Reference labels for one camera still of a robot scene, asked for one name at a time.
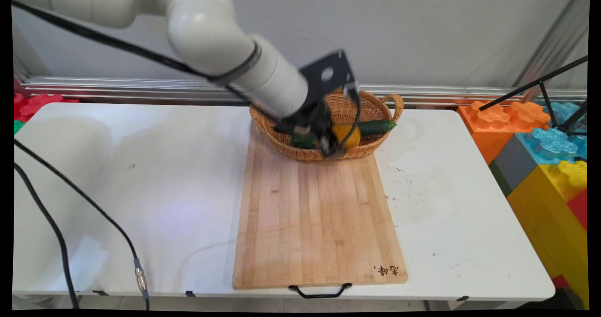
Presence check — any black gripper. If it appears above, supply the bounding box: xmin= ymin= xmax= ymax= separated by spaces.
xmin=277 ymin=99 xmax=342 ymax=159

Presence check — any orange-brown potato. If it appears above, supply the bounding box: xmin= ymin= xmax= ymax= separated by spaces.
xmin=328 ymin=123 xmax=362 ymax=150

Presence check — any green bell pepper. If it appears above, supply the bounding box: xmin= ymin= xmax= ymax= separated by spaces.
xmin=291 ymin=134 xmax=321 ymax=150

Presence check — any dark green cucumber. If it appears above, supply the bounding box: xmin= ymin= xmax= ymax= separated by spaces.
xmin=273 ymin=119 xmax=397 ymax=137

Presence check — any woven wicker basket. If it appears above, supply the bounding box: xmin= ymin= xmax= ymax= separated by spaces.
xmin=249 ymin=88 xmax=404 ymax=162

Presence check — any wooden cutting board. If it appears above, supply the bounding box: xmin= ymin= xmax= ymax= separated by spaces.
xmin=232 ymin=120 xmax=408 ymax=290

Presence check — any clear plastic tube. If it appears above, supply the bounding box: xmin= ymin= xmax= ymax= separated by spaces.
xmin=186 ymin=235 xmax=239 ymax=297

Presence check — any orange giant toy brick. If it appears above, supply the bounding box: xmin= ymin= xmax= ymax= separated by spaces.
xmin=458 ymin=100 xmax=551 ymax=165

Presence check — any grey giant toy brick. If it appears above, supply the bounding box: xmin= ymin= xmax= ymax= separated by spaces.
xmin=489 ymin=134 xmax=539 ymax=197

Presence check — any blue giant toy brick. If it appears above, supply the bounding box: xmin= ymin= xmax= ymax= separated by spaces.
xmin=516 ymin=101 xmax=587 ymax=166

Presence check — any black tripod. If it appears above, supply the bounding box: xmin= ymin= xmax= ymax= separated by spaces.
xmin=479 ymin=56 xmax=588 ymax=137

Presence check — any yellow giant toy brick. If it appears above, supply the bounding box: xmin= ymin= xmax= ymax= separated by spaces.
xmin=506 ymin=160 xmax=589 ymax=308

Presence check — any red giant toy brick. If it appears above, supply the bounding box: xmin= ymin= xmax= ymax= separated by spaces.
xmin=567 ymin=189 xmax=588 ymax=231
xmin=14 ymin=93 xmax=80 ymax=123

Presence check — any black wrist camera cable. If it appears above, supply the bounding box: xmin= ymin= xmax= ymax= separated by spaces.
xmin=339 ymin=85 xmax=363 ymax=158

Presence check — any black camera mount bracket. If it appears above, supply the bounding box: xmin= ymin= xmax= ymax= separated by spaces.
xmin=298 ymin=49 xmax=361 ymax=102

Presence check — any black cutting board handle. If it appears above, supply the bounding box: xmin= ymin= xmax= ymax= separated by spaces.
xmin=288 ymin=283 xmax=353 ymax=300

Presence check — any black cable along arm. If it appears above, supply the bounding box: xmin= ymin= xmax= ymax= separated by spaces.
xmin=12 ymin=0 xmax=282 ymax=123

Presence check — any aluminium rail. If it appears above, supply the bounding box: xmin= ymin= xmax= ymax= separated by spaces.
xmin=21 ymin=76 xmax=587 ymax=107

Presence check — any black cable with metal connector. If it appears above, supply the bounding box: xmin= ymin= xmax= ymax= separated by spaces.
xmin=13 ymin=139 xmax=151 ymax=311

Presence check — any thick black cable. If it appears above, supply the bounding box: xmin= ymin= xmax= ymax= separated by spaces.
xmin=13 ymin=162 xmax=80 ymax=310

